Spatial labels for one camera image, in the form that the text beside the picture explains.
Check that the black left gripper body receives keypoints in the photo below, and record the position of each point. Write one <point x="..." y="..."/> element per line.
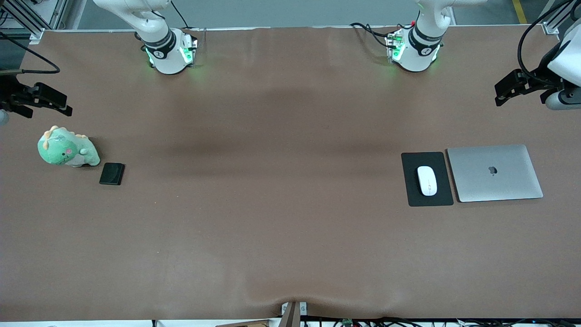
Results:
<point x="540" y="77"/>

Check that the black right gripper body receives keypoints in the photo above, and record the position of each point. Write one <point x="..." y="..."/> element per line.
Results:
<point x="10" y="92"/>

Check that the black phone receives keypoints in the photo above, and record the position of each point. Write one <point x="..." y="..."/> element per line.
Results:
<point x="112" y="174"/>

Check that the white computer mouse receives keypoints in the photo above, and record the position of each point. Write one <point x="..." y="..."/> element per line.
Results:
<point x="427" y="180"/>

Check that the black mouse pad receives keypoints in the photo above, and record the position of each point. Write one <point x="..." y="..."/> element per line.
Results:
<point x="408" y="181"/>

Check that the green dinosaur plush toy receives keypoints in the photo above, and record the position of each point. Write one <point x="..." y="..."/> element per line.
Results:
<point x="61" y="149"/>

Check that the silver laptop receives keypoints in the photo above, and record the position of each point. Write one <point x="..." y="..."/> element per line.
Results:
<point x="494" y="173"/>

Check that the small green connector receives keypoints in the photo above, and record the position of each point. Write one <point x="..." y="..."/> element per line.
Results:
<point x="347" y="322"/>

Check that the metal table edge clamp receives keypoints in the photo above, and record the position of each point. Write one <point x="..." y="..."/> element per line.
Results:
<point x="292" y="313"/>

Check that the short aluminium frame profile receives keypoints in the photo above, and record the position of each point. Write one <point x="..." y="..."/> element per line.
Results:
<point x="550" y="28"/>

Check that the aluminium frame profile with braces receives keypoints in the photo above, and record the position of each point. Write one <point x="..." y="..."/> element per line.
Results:
<point x="27" y="20"/>

